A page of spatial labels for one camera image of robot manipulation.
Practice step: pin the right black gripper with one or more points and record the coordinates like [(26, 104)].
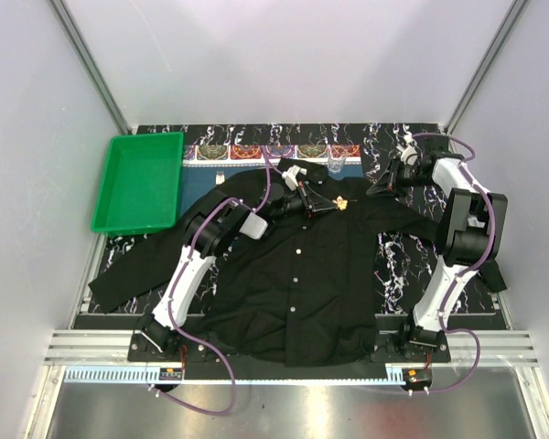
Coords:
[(382, 187)]

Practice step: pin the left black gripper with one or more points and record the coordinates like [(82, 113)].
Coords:
[(311, 203)]

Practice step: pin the gold brooch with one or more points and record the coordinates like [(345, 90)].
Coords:
[(342, 203)]

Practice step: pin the black button shirt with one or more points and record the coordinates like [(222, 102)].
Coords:
[(304, 294)]

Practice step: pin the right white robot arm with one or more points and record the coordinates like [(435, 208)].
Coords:
[(468, 235)]

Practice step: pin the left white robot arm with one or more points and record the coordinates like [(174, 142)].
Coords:
[(211, 226)]

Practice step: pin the clear drinking glass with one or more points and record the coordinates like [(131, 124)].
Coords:
[(337, 155)]

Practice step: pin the silver fork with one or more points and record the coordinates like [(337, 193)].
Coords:
[(219, 178)]

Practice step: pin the blue patterned placemat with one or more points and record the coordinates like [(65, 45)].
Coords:
[(202, 162)]

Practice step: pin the green plastic tray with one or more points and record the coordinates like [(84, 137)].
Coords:
[(139, 191)]

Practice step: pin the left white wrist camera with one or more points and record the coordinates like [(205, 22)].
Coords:
[(293, 175)]

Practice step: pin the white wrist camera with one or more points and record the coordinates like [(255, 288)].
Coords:
[(293, 175), (408, 155)]

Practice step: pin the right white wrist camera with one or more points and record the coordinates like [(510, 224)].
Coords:
[(408, 155)]

